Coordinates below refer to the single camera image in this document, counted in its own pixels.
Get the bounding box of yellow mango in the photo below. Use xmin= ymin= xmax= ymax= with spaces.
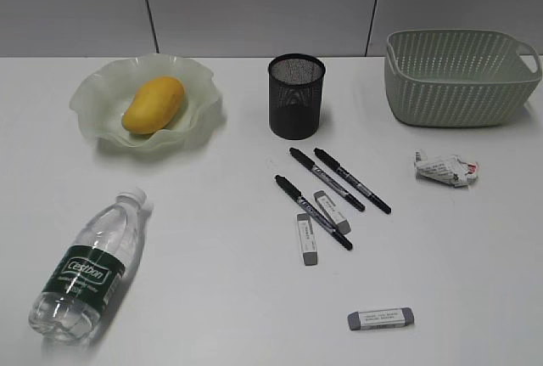
xmin=121 ymin=76 xmax=185 ymax=135

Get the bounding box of waste paper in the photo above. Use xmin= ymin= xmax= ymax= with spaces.
xmin=414 ymin=149 xmax=479 ymax=188

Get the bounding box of pale green plastic basket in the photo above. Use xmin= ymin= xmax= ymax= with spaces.
xmin=384 ymin=29 xmax=542 ymax=128

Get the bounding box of black mesh pen holder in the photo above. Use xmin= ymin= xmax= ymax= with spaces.
xmin=267 ymin=53 xmax=326 ymax=140

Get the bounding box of clear plastic water bottle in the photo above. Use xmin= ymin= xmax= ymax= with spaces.
xmin=28 ymin=188 xmax=147 ymax=343

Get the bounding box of frosted green wavy plate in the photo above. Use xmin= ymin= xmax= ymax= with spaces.
xmin=69 ymin=53 xmax=226 ymax=163

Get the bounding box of grey white eraser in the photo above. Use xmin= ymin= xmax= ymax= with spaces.
xmin=314 ymin=190 xmax=351 ymax=235
xmin=296 ymin=213 xmax=318 ymax=266
xmin=347 ymin=307 xmax=415 ymax=331

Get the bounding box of grey white eraser front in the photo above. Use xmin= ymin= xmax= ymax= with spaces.
xmin=347 ymin=307 xmax=415 ymax=331

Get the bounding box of black marker pen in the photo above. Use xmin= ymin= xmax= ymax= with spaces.
xmin=289 ymin=147 xmax=366 ymax=212
xmin=275 ymin=175 xmax=353 ymax=251
xmin=314 ymin=148 xmax=391 ymax=214

